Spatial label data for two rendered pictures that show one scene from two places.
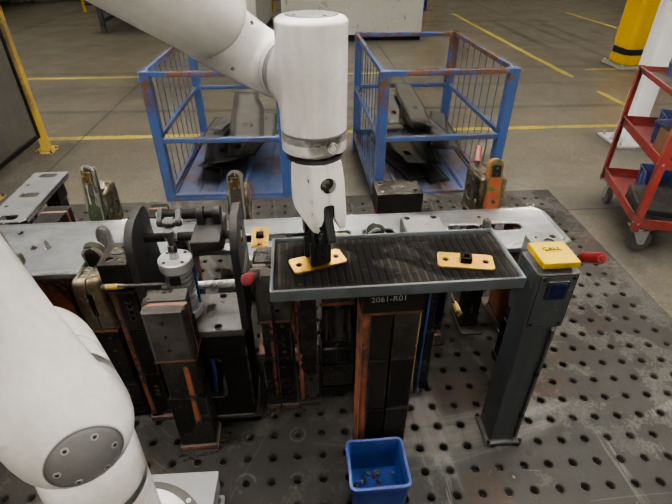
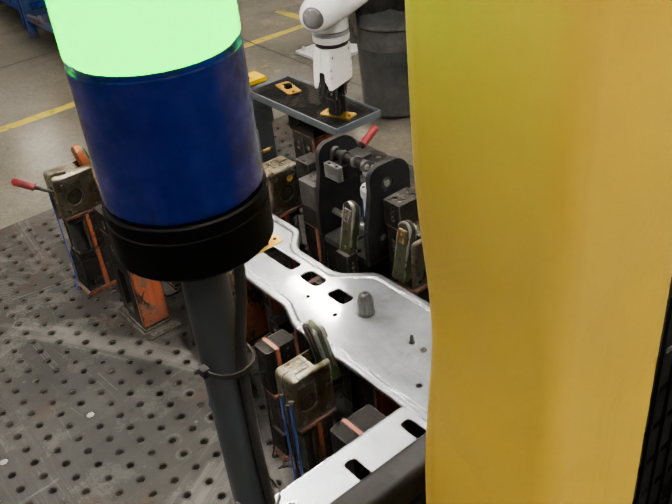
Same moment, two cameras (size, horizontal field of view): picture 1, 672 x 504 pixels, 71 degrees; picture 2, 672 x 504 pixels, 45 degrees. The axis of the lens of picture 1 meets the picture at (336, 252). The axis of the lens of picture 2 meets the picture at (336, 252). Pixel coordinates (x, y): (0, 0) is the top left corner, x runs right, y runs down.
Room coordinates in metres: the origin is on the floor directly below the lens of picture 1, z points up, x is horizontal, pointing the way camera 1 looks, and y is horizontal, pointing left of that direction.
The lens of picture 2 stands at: (1.55, 1.54, 1.97)
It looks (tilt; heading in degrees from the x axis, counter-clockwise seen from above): 34 degrees down; 239
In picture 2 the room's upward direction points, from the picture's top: 6 degrees counter-clockwise
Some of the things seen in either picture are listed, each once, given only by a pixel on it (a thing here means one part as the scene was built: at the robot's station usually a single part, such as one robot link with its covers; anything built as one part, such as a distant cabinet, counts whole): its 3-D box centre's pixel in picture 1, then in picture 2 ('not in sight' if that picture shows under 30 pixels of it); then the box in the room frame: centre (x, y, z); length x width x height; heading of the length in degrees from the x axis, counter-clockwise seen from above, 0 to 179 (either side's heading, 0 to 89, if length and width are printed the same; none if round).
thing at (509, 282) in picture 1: (391, 261); (310, 102); (0.58, -0.09, 1.16); 0.37 x 0.14 x 0.02; 95
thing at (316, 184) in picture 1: (315, 183); (333, 61); (0.58, 0.03, 1.29); 0.10 x 0.07 x 0.11; 23
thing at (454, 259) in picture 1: (465, 258); (288, 86); (0.58, -0.20, 1.17); 0.08 x 0.04 x 0.01; 83
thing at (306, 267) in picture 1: (317, 258); (338, 112); (0.58, 0.03, 1.17); 0.08 x 0.04 x 0.01; 113
